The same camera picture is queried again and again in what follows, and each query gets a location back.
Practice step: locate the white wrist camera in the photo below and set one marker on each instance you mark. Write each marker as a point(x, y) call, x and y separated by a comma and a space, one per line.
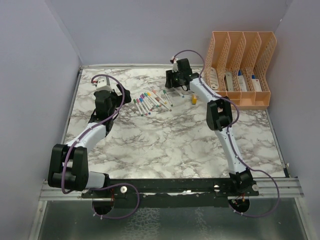
point(103, 84)
point(173, 61)

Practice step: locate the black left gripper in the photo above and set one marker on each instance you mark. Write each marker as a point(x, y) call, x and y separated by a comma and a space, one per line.
point(118, 97)

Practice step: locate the peach capped marker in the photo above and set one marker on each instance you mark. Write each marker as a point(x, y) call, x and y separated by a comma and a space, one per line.
point(160, 98)

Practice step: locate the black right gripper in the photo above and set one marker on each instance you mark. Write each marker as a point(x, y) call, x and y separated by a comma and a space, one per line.
point(169, 83)

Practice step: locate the peach plastic desk organizer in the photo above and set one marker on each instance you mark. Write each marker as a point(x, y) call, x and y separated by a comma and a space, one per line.
point(236, 64)

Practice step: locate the teal capped marker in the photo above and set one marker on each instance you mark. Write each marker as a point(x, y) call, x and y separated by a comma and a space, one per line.
point(152, 101)

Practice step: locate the yellow self-inking stamp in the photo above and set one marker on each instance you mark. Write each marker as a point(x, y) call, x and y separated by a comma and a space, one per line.
point(194, 99)

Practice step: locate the purple capped marker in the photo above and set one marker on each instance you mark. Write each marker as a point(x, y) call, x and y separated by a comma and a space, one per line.
point(142, 96)

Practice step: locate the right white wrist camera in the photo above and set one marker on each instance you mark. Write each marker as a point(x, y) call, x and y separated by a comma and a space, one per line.
point(173, 61)

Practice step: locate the white printed card package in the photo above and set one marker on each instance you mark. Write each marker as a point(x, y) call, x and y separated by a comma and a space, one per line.
point(213, 79)

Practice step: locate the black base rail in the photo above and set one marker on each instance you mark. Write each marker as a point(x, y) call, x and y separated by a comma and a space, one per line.
point(132, 198)

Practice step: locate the white blue box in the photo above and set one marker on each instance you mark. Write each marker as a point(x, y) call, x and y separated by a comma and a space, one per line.
point(242, 82)

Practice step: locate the light blue capped marker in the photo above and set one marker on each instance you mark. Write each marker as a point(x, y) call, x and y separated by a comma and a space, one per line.
point(180, 94)

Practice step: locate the aluminium frame rail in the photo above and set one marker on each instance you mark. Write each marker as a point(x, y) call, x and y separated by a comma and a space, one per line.
point(220, 187)

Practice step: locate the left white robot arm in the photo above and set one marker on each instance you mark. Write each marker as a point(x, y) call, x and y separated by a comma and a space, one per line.
point(69, 166)

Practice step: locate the white red box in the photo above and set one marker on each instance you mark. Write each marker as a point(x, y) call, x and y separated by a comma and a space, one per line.
point(256, 83)

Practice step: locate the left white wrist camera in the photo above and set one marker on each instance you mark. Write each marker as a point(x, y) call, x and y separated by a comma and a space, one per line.
point(103, 84)

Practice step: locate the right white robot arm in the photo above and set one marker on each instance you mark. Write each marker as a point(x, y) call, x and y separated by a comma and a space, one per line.
point(219, 119)

